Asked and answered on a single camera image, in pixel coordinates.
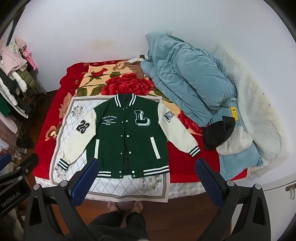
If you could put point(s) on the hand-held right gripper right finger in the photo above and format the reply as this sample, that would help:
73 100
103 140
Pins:
208 183

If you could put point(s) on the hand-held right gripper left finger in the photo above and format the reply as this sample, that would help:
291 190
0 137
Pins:
84 179

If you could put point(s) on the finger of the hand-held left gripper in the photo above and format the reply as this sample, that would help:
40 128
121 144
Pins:
26 165
4 162

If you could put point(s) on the green and white varsity jacket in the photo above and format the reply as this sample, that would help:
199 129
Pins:
124 139

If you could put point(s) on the rack of hanging clothes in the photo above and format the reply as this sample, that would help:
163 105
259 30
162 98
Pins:
13 76

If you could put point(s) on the dark floor clutter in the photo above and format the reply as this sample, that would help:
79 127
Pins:
24 142

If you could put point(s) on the grey checkered bedsheet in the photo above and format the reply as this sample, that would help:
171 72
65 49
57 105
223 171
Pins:
185 188

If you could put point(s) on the person's left foot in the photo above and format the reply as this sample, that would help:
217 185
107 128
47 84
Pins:
113 206

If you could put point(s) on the person's foot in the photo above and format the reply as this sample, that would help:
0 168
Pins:
113 206
137 206

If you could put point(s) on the white floral quilted cloth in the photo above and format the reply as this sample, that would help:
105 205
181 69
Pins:
129 187

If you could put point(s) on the black cloth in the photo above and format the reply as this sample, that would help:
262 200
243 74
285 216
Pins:
217 134

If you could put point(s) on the person's dark pants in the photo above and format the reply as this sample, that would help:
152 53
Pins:
118 226

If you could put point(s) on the person's right foot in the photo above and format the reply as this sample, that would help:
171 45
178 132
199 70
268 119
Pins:
137 206

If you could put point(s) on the yellow tag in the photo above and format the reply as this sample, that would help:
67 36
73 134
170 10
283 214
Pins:
234 113

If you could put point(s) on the red floral blanket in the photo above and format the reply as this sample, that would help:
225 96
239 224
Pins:
129 84

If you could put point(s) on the blue duvet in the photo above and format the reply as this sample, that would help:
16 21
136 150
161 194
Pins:
192 76

